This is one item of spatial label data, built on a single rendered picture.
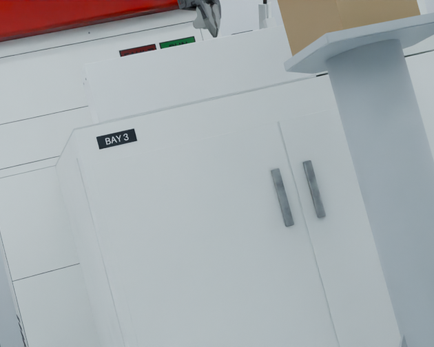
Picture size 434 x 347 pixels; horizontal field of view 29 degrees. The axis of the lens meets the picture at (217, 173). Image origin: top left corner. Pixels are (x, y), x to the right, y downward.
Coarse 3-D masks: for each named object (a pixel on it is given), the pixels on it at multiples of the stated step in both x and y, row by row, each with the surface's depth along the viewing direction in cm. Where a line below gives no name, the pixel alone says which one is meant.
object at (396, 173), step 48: (336, 48) 160; (384, 48) 165; (336, 96) 171; (384, 96) 164; (384, 144) 164; (384, 192) 165; (432, 192) 165; (384, 240) 166; (432, 240) 163; (432, 288) 162; (432, 336) 162
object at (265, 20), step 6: (258, 6) 232; (264, 6) 232; (270, 6) 233; (258, 12) 233; (264, 12) 233; (270, 12) 234; (264, 18) 234; (270, 18) 232; (264, 24) 233; (270, 24) 231
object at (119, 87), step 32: (256, 32) 200; (96, 64) 189; (128, 64) 191; (160, 64) 193; (192, 64) 195; (224, 64) 197; (256, 64) 199; (96, 96) 188; (128, 96) 190; (160, 96) 192; (192, 96) 194
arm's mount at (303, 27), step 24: (288, 0) 174; (312, 0) 164; (336, 0) 156; (360, 0) 157; (384, 0) 159; (408, 0) 160; (288, 24) 177; (312, 24) 166; (336, 24) 157; (360, 24) 157
